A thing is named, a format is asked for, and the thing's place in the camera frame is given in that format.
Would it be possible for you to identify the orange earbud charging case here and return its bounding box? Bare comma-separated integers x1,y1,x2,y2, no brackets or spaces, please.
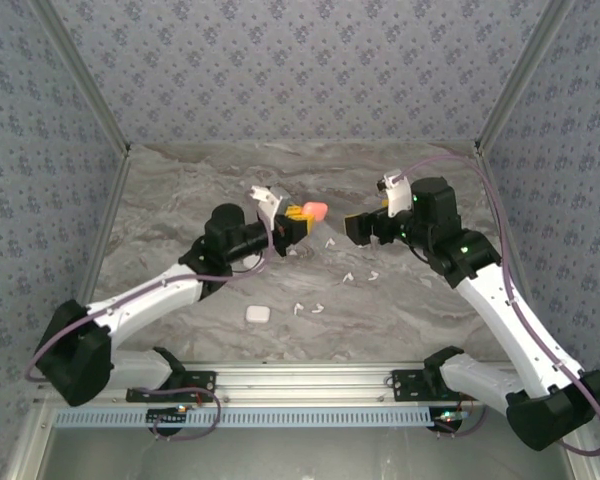
304,201,330,224

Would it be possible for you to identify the aluminium mounting rail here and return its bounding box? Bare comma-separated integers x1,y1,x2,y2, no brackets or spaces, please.
33,362,580,407

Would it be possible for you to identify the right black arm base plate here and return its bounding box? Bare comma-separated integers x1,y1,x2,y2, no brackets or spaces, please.
390,369,461,404

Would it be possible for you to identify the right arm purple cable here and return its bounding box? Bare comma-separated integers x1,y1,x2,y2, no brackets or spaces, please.
402,153,600,457

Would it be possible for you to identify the aluminium frame leg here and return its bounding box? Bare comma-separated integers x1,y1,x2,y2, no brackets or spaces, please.
2,404,56,480
567,447,600,480

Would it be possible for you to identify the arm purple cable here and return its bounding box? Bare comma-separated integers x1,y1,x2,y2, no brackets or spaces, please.
25,214,274,442
402,153,600,457

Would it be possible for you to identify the pale blue slotted cable tray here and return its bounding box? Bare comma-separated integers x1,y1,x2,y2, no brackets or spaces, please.
53,406,434,430

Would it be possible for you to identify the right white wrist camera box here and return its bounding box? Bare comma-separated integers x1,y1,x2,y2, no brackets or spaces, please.
378,169,412,219

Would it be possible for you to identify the aluminium corner post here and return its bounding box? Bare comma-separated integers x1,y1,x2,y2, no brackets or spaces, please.
473,0,577,156
29,0,132,157

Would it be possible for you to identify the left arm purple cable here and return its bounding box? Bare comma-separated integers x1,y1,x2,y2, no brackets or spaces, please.
25,214,274,442

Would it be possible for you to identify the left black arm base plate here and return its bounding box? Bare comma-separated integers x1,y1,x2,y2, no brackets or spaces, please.
125,370,217,404

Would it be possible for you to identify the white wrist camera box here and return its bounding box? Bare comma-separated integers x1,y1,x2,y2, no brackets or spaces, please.
378,169,412,219
249,185,294,221

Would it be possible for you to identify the left small circuit board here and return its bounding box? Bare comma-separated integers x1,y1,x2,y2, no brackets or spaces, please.
146,407,189,427

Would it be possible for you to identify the aluminium table side rail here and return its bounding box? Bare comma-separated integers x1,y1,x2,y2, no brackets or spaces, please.
54,149,133,369
473,144,554,365

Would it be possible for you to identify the small circuit board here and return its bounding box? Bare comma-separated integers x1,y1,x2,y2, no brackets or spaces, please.
146,407,189,427
432,408,470,432

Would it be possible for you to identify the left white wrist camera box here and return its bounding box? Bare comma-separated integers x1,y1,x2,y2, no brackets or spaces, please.
249,185,294,221

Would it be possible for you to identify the right small circuit board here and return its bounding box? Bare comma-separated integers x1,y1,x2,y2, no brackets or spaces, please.
432,408,470,432

